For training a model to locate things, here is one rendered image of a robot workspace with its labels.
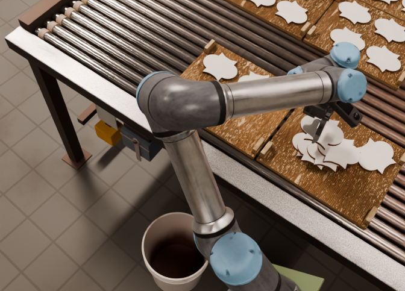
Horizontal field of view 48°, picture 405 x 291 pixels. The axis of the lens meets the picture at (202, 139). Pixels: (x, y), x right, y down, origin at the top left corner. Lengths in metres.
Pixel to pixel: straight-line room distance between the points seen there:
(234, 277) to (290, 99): 0.42
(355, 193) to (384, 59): 0.61
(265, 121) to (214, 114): 0.72
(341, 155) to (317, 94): 0.55
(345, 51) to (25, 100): 2.14
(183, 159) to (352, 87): 0.42
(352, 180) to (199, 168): 0.66
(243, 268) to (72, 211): 1.58
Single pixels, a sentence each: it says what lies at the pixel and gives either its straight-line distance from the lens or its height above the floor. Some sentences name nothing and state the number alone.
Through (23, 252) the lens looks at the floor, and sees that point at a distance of 2.50.
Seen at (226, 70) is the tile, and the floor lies 0.95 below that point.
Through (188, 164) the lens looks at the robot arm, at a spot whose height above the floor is 1.32.
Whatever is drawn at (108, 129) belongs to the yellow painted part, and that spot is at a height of 0.70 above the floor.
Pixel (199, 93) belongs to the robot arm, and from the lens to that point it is 0.92.
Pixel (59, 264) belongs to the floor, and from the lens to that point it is 2.43.
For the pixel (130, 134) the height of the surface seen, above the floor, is 0.83.
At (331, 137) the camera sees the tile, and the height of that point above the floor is 1.07.
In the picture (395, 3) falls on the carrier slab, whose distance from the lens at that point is 2.21.
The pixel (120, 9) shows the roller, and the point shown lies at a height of 0.91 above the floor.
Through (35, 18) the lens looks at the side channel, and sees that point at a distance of 1.97.
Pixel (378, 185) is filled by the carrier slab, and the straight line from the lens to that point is 1.62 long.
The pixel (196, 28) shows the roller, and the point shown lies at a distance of 1.91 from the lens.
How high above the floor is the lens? 2.27
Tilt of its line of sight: 59 degrees down
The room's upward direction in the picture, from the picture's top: 5 degrees clockwise
